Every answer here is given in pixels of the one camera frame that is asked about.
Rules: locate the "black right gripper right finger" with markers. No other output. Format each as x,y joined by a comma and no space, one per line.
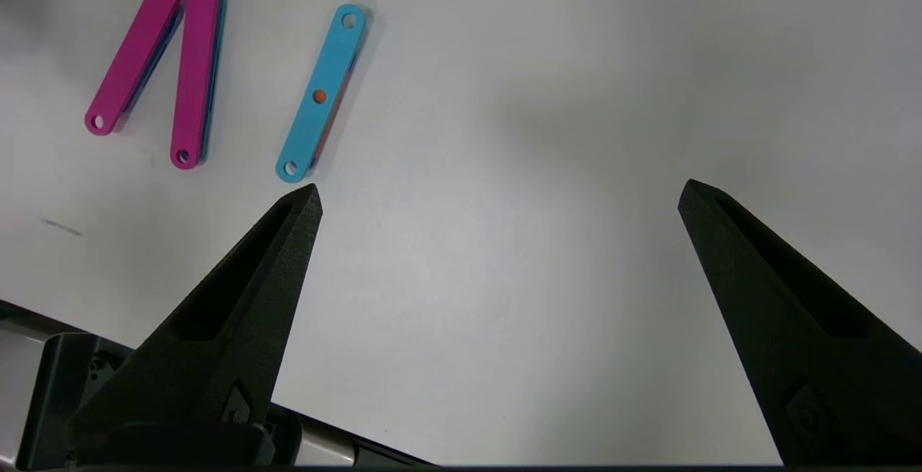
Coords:
807,342

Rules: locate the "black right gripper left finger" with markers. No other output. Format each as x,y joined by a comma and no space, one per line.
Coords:
230,328

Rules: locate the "pink flat bar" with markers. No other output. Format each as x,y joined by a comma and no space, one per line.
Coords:
137,47
194,68

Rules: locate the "blue bar with orange dot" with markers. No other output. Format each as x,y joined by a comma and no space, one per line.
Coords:
324,68

